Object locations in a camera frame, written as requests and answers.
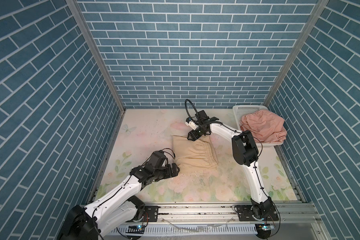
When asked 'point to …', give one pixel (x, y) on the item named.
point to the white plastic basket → (240, 110)
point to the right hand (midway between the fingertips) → (190, 134)
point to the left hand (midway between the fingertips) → (174, 172)
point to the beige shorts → (198, 154)
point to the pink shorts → (265, 126)
